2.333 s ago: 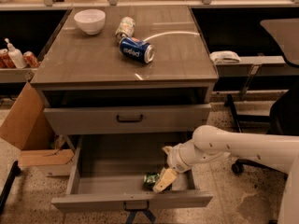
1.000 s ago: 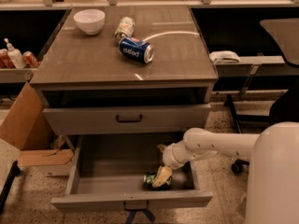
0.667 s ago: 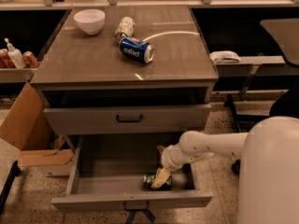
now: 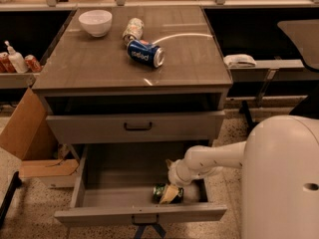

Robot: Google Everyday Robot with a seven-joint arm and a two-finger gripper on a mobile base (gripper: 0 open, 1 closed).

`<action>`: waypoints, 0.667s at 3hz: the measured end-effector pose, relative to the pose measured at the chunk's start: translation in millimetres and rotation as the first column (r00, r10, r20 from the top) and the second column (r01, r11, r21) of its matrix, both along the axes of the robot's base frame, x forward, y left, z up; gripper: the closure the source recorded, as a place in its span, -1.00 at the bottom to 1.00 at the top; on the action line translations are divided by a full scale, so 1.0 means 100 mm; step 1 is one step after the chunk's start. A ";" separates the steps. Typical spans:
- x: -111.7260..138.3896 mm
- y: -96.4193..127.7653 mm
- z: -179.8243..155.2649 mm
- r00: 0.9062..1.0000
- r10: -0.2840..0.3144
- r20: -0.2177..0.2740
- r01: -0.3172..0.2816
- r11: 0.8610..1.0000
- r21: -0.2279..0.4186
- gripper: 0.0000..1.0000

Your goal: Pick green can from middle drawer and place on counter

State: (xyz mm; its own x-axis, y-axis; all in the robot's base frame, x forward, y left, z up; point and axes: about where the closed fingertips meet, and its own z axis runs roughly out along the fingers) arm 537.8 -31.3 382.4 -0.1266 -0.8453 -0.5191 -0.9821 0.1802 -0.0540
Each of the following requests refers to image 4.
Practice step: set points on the pale green white can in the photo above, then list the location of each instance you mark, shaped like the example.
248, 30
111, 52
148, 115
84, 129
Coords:
134, 30

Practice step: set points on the blue Pepsi can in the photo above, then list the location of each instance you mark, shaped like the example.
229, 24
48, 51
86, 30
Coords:
146, 53

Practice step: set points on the white bowl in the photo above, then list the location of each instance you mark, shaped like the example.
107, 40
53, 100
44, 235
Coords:
96, 22

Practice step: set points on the white pump bottle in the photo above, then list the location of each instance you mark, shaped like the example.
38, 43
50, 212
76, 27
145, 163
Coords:
16, 59

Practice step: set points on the black stand leg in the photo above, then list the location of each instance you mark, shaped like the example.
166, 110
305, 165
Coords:
15, 183

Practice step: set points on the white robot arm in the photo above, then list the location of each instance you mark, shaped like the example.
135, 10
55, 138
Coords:
280, 176

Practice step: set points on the crushed green can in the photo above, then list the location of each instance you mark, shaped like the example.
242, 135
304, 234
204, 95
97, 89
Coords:
158, 192

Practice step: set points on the red soda can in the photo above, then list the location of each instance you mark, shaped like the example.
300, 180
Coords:
33, 64

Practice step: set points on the red can at edge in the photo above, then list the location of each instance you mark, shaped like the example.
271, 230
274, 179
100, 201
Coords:
5, 64

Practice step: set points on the black middle drawer handle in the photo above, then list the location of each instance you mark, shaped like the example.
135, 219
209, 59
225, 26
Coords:
145, 220

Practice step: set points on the black top drawer handle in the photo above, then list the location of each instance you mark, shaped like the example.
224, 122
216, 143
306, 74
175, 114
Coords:
136, 127

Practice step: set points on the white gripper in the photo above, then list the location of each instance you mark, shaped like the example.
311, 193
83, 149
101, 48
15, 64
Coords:
174, 176

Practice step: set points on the brown cardboard box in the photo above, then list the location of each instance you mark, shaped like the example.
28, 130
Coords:
28, 137

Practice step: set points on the black drawer handle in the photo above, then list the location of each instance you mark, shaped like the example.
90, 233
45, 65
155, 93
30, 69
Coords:
145, 220
136, 127

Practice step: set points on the grey top drawer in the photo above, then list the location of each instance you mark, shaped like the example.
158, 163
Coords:
110, 128

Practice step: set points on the open grey middle drawer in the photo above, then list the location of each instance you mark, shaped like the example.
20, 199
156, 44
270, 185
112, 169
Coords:
116, 181

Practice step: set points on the black office chair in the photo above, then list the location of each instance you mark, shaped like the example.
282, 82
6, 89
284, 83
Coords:
304, 34

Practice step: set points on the white folded cloth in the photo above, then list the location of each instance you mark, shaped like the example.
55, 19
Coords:
239, 61

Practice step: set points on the grey drawer cabinet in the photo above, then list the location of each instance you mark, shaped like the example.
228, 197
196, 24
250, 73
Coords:
88, 76

